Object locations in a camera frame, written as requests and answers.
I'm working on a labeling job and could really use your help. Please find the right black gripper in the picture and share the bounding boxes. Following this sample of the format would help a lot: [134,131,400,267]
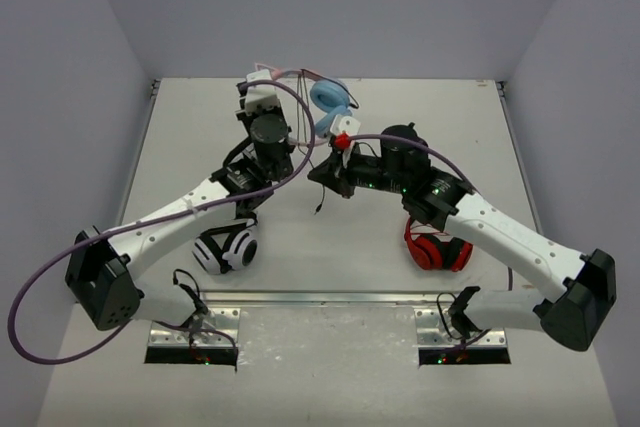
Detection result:
[309,142,408,200]

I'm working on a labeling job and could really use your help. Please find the black headphone audio cable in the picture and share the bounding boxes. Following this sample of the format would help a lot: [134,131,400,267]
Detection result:
[292,66,361,216]

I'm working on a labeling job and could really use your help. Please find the pink blue cat-ear headphones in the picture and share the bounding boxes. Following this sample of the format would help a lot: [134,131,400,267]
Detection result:
[254,62,360,145]

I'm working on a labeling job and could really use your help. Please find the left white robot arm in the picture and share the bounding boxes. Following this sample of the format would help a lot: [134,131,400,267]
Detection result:
[65,97,295,331]

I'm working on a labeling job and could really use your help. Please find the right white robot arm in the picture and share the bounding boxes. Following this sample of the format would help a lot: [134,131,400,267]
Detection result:
[307,124,617,352]

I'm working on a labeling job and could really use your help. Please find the black white headphones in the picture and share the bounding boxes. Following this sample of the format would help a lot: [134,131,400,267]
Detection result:
[192,215,258,275]

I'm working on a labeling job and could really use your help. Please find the red black headphones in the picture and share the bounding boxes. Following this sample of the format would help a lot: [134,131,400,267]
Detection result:
[403,217,474,272]

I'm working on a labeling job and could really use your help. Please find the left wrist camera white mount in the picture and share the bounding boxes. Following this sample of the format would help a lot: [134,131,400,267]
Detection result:
[237,69,280,115]

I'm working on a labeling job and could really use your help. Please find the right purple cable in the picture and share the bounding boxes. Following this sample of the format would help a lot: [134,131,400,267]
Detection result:
[349,132,513,293]

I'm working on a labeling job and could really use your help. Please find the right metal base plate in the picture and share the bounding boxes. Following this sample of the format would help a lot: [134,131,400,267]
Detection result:
[414,304,508,350]

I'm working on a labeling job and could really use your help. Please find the metal base plate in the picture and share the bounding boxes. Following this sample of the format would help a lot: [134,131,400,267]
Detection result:
[147,305,242,349]
[414,304,508,350]

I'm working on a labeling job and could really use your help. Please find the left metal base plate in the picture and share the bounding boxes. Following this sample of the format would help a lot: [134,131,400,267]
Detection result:
[147,305,242,349]

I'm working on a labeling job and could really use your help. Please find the aluminium front table rail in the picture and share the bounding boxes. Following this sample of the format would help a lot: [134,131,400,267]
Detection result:
[189,289,516,306]

